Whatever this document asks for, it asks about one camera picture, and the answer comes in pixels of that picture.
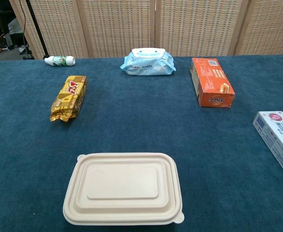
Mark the white and pink toothpaste box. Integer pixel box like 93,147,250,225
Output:
253,111,283,188

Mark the beige lidded food container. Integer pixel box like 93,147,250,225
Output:
62,152,185,226

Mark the orange cardboard box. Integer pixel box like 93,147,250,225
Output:
190,57,236,107

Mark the dark blue tablecloth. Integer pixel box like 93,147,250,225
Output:
0,54,283,232

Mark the light blue wet wipes pack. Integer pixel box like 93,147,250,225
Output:
120,47,177,76

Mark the gold snack bag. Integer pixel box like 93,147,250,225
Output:
50,75,88,123

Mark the woven folding screen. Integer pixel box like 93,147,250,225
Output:
9,0,283,60

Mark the white bottle with green label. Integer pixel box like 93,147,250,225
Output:
44,55,76,67

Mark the black tripod stand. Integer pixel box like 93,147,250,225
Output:
25,0,50,59

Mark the thin black hanging cable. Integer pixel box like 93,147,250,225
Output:
19,0,29,48

